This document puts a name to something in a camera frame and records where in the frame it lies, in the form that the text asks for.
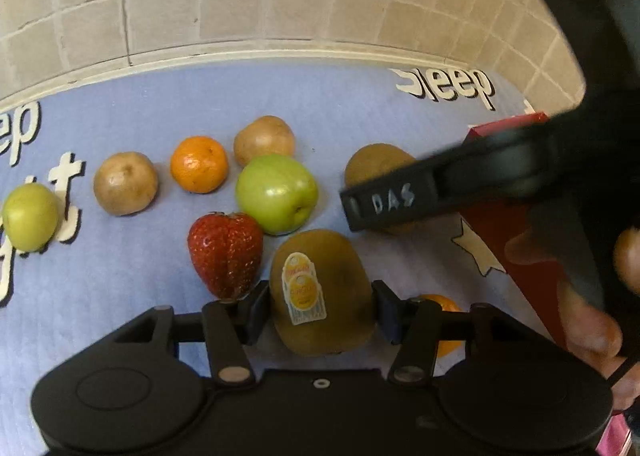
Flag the blue printed blanket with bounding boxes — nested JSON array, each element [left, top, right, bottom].
[[0, 59, 601, 456]]

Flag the small green apple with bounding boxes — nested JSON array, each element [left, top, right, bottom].
[[1, 183, 61, 253]]

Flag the person's right hand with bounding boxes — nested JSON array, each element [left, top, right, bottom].
[[504, 226, 640, 413]]

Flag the light brown round fruit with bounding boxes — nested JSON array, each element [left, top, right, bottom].
[[93, 151, 159, 216], [233, 115, 296, 168]]

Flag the pink cloth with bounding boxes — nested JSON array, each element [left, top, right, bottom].
[[594, 410, 634, 456]]

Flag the brown kiwi with yellow sticker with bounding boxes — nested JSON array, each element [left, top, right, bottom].
[[269, 229, 377, 357]]

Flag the large green apple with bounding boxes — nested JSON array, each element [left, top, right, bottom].
[[235, 153, 320, 236]]

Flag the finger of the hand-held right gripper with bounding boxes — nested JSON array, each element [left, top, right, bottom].
[[340, 161, 443, 233]]

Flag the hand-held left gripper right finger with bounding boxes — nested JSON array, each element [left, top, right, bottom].
[[371, 279, 553, 385]]

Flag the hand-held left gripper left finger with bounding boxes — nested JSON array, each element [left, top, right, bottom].
[[107, 280, 272, 387]]

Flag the red box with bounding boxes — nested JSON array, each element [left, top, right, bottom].
[[462, 111, 576, 353]]

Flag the orange mandarin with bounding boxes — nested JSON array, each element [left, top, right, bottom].
[[170, 135, 229, 194], [417, 293, 464, 360]]

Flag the brown kiwi without sticker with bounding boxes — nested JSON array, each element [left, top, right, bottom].
[[344, 143, 426, 237]]

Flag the red strawberry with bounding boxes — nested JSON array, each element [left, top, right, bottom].
[[187, 211, 264, 300]]

